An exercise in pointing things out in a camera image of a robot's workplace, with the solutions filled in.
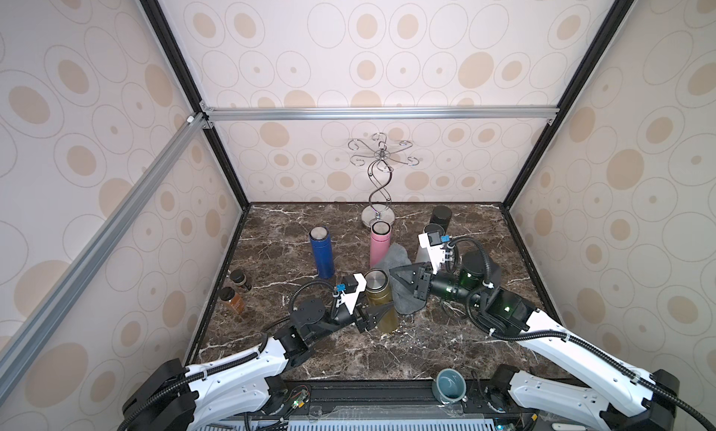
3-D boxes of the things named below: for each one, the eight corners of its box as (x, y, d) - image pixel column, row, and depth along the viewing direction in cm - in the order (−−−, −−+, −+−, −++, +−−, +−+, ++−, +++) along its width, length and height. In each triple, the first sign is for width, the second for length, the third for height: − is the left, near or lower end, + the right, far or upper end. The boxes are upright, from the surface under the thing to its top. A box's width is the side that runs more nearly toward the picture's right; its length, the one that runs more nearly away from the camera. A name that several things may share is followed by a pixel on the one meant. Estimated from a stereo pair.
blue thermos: (318, 278, 99) (308, 241, 82) (319, 264, 103) (311, 226, 86) (334, 278, 99) (328, 241, 82) (335, 264, 103) (330, 226, 86)
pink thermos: (370, 277, 99) (371, 241, 83) (369, 257, 104) (370, 220, 88) (388, 277, 99) (393, 241, 83) (387, 257, 104) (391, 220, 88)
